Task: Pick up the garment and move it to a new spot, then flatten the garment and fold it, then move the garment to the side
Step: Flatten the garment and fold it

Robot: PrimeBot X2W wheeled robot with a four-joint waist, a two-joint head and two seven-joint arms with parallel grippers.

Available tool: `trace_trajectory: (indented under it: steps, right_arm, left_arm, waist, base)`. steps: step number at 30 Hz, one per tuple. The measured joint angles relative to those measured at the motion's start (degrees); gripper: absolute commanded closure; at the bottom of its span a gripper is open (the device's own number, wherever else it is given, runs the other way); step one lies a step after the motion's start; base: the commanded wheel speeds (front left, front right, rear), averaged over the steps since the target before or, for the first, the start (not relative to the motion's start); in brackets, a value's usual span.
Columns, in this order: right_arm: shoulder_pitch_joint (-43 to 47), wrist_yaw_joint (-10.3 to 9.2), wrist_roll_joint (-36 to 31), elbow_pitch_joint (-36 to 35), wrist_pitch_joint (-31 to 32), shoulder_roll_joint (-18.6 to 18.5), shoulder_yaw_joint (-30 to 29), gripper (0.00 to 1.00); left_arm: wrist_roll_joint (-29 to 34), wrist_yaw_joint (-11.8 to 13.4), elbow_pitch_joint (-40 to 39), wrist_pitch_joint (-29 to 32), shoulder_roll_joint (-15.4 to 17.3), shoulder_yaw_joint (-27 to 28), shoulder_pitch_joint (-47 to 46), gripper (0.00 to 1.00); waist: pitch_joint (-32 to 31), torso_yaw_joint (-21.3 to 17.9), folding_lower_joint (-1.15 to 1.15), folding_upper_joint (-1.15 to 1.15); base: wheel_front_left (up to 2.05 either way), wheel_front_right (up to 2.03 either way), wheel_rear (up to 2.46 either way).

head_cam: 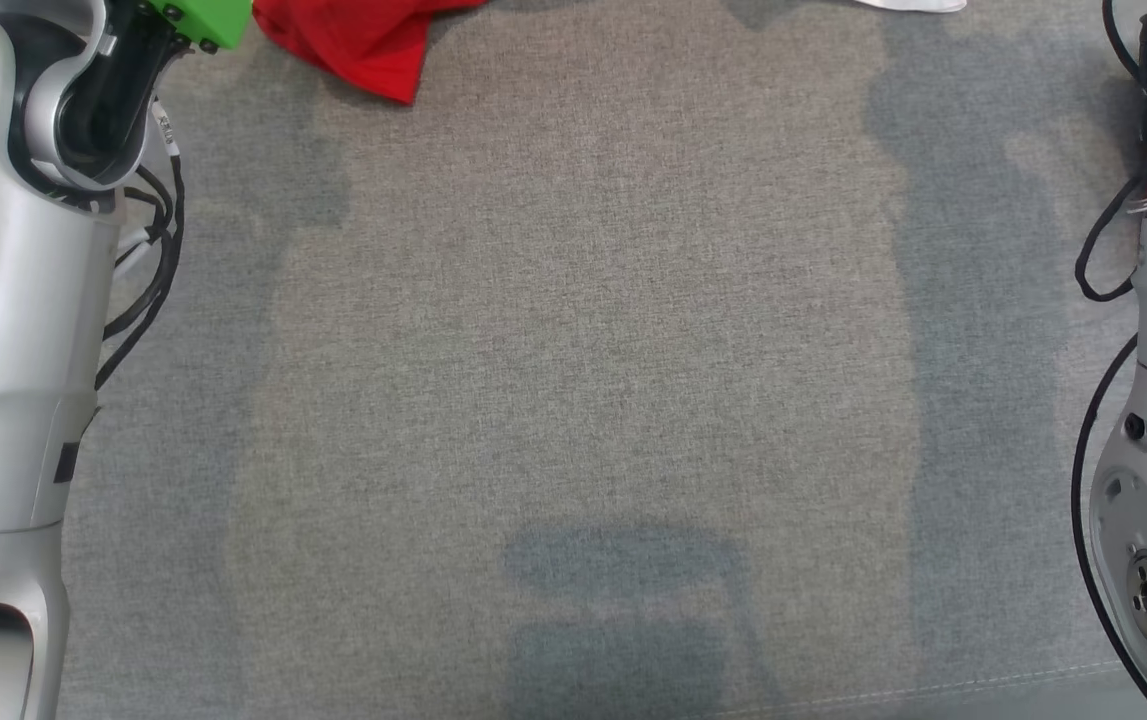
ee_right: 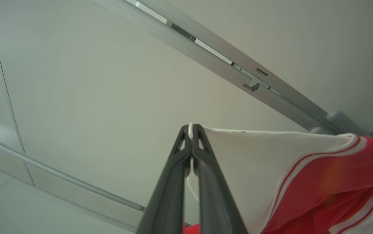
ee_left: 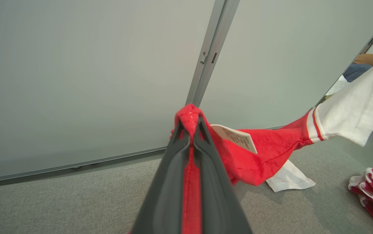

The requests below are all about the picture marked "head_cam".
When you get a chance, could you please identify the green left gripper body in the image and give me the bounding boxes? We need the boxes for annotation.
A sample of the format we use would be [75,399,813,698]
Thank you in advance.
[138,0,254,51]

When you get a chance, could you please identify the red basketball jersey white trim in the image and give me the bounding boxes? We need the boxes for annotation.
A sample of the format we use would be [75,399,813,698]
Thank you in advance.
[252,0,968,106]

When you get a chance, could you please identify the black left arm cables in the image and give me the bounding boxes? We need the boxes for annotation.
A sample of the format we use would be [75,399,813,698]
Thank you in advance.
[93,90,186,393]

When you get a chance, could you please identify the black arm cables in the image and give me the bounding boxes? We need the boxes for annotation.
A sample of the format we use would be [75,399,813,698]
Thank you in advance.
[93,90,186,393]
[1070,0,1147,720]

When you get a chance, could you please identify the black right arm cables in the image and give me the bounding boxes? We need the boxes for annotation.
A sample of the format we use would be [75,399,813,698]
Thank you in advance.
[1070,0,1147,720]

